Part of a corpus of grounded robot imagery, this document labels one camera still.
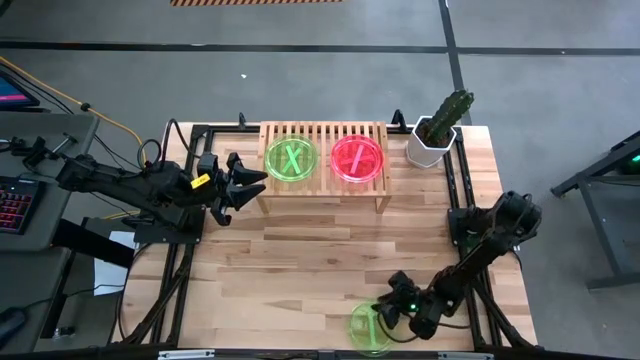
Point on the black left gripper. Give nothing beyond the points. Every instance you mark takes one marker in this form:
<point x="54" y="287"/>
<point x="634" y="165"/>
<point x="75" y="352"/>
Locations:
<point x="220" y="187"/>

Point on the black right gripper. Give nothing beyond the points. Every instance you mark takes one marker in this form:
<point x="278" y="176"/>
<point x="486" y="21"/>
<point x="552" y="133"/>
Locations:
<point x="404" y="295"/>

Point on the translucent green plastic plate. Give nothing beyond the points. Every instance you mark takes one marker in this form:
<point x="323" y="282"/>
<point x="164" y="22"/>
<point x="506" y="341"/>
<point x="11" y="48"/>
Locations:
<point x="291" y="156"/>
<point x="362" y="332"/>
<point x="280" y="170"/>

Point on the translucent pink plastic plate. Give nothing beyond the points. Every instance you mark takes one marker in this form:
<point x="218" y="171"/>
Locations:
<point x="370" y="172"/>
<point x="345" y="170"/>
<point x="357" y="157"/>

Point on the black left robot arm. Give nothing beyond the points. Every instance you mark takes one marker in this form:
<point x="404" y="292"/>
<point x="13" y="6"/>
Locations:
<point x="140" y="187"/>

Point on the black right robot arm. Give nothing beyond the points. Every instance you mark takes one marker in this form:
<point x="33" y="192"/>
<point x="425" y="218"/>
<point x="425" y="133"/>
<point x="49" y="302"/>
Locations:
<point x="480" y="255"/>

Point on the wooden slatted shelf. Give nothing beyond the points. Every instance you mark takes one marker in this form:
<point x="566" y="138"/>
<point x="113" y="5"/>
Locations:
<point x="322" y="192"/>

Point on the white paper sheet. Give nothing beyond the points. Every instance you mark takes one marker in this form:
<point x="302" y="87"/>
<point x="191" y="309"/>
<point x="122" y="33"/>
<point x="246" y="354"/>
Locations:
<point x="112" y="265"/>

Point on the white hexagonal planter pot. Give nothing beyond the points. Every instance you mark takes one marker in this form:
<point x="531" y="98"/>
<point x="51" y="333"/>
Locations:
<point x="425" y="152"/>

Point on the grey side desk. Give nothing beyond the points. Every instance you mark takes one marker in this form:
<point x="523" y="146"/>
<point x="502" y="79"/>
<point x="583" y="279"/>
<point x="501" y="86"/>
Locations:
<point x="55" y="135"/>

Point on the green cactus plant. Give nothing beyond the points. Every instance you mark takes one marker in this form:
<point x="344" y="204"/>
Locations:
<point x="447" y="115"/>

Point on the backlit black keyboard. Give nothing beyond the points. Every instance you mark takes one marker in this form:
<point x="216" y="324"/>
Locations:
<point x="17" y="205"/>

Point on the black metal stand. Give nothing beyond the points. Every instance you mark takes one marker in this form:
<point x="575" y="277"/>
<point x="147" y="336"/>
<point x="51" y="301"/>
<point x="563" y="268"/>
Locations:
<point x="602" y="210"/>

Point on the monitor with pink screen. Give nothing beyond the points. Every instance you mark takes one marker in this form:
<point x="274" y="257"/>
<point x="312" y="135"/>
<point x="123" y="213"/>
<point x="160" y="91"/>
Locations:
<point x="12" y="92"/>

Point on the black computer mouse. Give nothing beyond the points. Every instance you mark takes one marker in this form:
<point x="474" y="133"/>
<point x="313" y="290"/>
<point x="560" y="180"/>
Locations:
<point x="10" y="325"/>

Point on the black aluminium table frame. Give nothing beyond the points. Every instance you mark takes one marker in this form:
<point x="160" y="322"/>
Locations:
<point x="452" y="165"/>

